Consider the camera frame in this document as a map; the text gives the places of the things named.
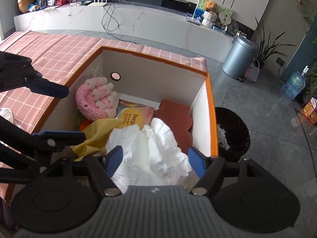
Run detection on orange white cardboard box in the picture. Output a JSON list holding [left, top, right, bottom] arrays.
[[32, 45, 219, 194]]

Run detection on brown sponge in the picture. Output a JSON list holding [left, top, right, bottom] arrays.
[[155, 99, 193, 154]]

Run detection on orange snack packet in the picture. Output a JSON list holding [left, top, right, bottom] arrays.
[[116, 99, 156, 129]]

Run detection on pink checked tablecloth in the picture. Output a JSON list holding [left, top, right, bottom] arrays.
[[1, 31, 209, 133]]

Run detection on green picture book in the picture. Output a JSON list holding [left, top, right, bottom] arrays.
[[193, 0, 234, 23]]

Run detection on hanging vine plant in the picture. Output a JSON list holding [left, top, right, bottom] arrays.
[[286, 0, 316, 97]]

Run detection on blue water bottle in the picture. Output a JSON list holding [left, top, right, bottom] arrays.
[[282, 66, 309, 100]]

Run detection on yellow cleaning cloth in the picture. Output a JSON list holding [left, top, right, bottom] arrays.
[[72, 118, 122, 162]]

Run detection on red box on bench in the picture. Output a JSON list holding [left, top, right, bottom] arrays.
[[55, 0, 68, 6]]

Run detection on white paper fan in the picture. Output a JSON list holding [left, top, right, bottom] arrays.
[[218, 11, 232, 26]]

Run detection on woven checked basket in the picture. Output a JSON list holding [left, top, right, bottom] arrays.
[[244, 59, 260, 83]]

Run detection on gold round vase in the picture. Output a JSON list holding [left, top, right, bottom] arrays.
[[17, 0, 35, 13]]

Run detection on pink white crochet toy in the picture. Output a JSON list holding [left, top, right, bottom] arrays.
[[75, 65, 119, 121]]

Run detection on teddy bear in pot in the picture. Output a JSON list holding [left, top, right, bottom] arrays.
[[202, 1, 218, 29]]

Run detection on white plastic bag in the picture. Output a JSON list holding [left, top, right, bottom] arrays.
[[105, 118, 192, 193]]

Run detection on grey metal trash can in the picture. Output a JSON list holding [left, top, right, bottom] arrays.
[[222, 36, 258, 80]]

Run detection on white marble TV bench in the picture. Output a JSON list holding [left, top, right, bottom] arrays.
[[14, 3, 233, 62]]

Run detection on green potted plant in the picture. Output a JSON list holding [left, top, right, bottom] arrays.
[[255, 18, 295, 69]]

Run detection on orange carton on floor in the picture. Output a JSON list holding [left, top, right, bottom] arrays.
[[301, 97, 317, 125]]

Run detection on black round bin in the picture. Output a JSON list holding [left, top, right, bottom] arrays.
[[215, 107, 250, 162]]

